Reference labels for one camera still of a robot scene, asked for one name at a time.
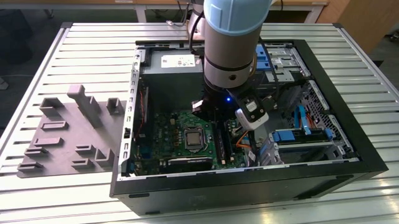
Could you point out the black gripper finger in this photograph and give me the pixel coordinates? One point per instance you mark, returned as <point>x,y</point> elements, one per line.
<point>200,109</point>

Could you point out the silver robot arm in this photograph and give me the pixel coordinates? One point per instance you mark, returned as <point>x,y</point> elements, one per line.
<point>229,46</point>

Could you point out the black RAM slot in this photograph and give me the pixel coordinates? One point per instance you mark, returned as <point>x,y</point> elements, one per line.
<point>222,161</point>

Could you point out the silver CPU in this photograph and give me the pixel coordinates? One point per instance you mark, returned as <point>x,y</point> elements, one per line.
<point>193,138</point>

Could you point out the steel locking lever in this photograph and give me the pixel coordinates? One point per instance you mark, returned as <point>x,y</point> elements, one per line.
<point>204,140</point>

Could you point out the grey power supply unit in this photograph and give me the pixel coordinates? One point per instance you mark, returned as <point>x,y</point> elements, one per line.
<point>168,88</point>

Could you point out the green motherboard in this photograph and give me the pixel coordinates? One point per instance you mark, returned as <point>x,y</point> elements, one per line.
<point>161,123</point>

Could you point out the blue drive bay latch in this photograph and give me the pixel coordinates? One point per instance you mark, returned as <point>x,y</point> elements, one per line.
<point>268,66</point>

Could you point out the black graphics card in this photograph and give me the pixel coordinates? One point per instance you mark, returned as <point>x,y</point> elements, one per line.
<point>189,164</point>

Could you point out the hard disk in blue carrier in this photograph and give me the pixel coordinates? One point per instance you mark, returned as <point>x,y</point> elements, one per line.
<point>284,135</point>

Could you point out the metal drive cage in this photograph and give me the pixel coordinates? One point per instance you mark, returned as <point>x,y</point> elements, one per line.
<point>286,60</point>

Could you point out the metal disk bay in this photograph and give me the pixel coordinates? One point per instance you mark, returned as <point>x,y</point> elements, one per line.
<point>298,145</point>

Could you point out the black PC case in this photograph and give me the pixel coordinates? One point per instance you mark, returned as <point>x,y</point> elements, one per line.
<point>217,196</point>

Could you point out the grey parts rack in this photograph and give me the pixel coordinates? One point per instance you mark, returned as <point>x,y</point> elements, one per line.
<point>77,137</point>

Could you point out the wooden cabinet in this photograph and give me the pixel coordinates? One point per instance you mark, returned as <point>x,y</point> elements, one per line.
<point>366,23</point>

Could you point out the grey stand foot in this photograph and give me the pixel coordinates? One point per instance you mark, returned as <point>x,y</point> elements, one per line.
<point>2,84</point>

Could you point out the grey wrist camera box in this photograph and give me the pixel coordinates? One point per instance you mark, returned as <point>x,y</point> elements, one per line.
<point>253,121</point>

